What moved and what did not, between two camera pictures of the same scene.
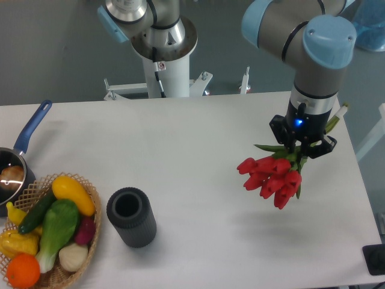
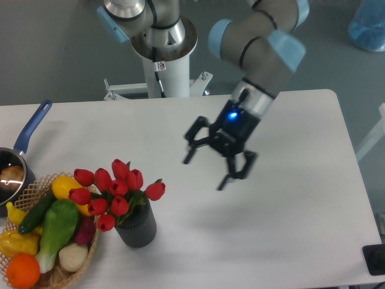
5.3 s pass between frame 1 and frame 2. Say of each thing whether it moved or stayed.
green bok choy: stayed
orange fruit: stayed
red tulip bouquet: moved
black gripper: moved
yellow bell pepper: stayed
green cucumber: stayed
